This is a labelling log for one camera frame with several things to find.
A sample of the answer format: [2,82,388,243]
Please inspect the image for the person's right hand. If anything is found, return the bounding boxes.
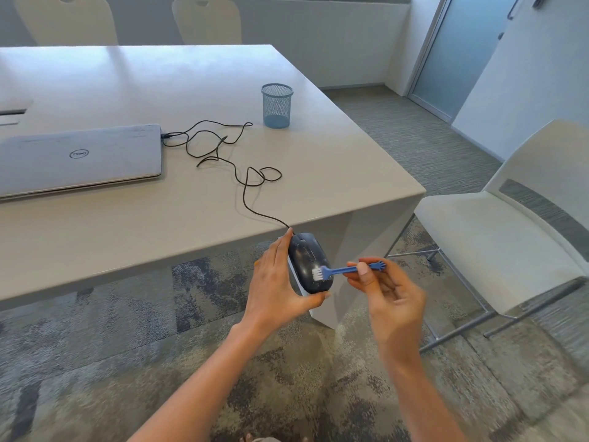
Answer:
[345,258,428,360]

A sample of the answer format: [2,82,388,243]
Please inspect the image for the person's left hand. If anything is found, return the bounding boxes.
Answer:
[241,227,332,337]

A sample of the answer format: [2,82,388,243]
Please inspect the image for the small blue cleaning brush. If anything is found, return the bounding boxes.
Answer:
[312,259,387,282]

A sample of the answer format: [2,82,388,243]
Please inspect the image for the black computer mouse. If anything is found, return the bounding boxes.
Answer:
[287,232,335,298]

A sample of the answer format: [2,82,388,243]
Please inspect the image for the person's right forearm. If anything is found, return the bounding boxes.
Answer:
[380,351,468,442]

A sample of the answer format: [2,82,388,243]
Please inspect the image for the person's left forearm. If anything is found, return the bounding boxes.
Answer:
[128,317,296,442]

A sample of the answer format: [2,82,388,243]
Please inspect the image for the white chair with metal legs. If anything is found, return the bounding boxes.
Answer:
[386,118,589,354]

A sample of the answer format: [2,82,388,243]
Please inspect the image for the blue mesh pen cup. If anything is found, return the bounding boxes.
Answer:
[261,83,294,130]

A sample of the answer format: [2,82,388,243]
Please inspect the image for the frosted glass door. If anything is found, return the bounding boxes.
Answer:
[407,0,524,123]

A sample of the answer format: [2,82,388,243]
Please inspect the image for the silver laptop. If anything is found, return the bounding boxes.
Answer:
[0,123,164,200]

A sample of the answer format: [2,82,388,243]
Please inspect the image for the white chair with plain backrest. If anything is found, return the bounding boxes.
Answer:
[171,0,244,45]

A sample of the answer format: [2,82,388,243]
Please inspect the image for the black mouse cable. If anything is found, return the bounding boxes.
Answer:
[161,120,292,230]

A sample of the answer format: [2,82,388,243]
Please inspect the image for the white chair with handle hole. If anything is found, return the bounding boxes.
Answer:
[13,0,120,47]

